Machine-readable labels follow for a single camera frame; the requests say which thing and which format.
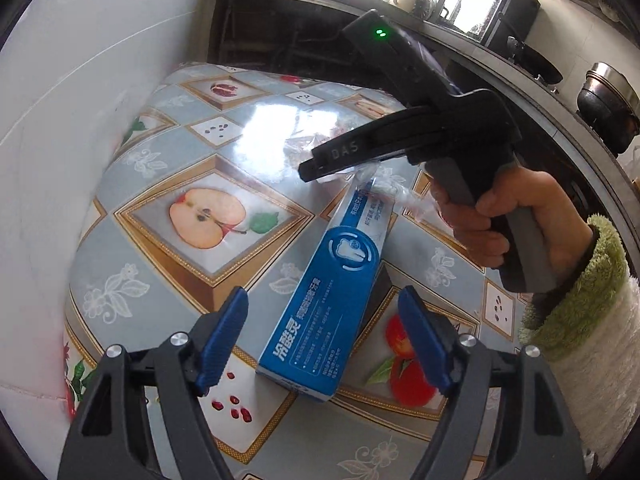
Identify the black cooking pot with lid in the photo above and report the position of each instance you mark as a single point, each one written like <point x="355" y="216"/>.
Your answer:
<point x="608" y="104"/>

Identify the blue toothpaste box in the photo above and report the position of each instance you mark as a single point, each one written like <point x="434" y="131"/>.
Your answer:
<point x="309" y="348"/>

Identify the fruit pattern tablecloth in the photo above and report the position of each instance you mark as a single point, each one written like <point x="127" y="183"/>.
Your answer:
<point x="202" y="196"/>

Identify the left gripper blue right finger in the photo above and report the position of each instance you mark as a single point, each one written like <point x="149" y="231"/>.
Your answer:
<point x="429" y="335"/>

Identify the person right hand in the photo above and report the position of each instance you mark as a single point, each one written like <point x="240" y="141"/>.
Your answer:
<point x="566" y="236"/>

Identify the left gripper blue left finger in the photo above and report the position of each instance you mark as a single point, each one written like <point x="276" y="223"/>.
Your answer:
<point x="214" y="337"/>

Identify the green white fleece sleeve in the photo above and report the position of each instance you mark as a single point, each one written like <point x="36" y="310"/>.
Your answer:
<point x="589" y="334"/>

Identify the black wok pan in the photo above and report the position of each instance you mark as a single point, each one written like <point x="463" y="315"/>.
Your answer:
<point x="532" y="62"/>

